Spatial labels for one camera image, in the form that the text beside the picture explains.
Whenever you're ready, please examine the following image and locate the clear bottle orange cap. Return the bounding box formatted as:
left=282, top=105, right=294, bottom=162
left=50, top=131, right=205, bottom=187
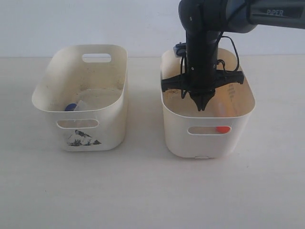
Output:
left=216, top=101, right=230, bottom=134

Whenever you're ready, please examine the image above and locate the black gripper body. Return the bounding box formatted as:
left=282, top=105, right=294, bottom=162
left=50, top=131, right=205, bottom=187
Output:
left=161, top=31, right=244, bottom=97

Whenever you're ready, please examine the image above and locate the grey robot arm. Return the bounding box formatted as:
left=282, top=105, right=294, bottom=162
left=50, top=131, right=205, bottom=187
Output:
left=161, top=0, right=305, bottom=111

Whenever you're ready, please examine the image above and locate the black cable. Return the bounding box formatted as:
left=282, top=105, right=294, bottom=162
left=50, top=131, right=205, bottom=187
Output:
left=216, top=35, right=240, bottom=73

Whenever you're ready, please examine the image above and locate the cream plastic bin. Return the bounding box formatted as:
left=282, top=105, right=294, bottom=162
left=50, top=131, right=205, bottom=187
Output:
left=160, top=47, right=257, bottom=160
left=32, top=44, right=128, bottom=152

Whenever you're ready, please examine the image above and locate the clear bottle blue cap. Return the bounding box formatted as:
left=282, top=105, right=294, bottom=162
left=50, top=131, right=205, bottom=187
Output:
left=64, top=103, right=78, bottom=112

